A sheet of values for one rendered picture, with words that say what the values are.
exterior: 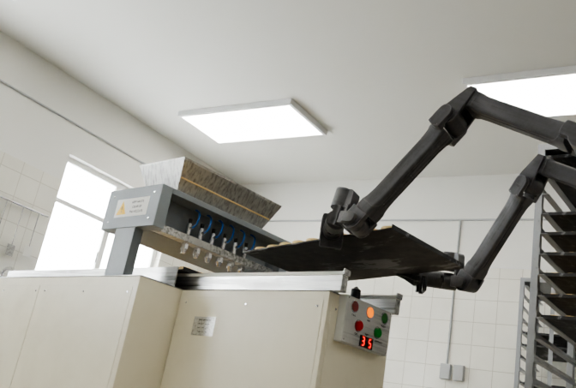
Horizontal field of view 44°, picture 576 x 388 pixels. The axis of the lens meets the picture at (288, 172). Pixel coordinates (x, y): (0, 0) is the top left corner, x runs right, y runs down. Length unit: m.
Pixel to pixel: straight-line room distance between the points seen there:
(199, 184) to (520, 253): 4.29
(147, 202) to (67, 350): 0.61
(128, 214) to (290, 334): 0.84
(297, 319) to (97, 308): 0.81
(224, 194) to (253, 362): 0.82
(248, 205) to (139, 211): 0.51
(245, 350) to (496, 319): 4.40
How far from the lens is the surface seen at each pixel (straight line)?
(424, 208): 7.04
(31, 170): 6.23
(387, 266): 2.36
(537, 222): 3.24
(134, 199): 2.71
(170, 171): 2.77
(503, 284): 6.57
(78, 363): 2.68
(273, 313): 2.27
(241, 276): 2.43
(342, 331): 2.15
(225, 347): 2.39
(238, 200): 2.90
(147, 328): 2.55
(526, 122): 1.86
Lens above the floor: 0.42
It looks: 20 degrees up
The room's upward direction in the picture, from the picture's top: 11 degrees clockwise
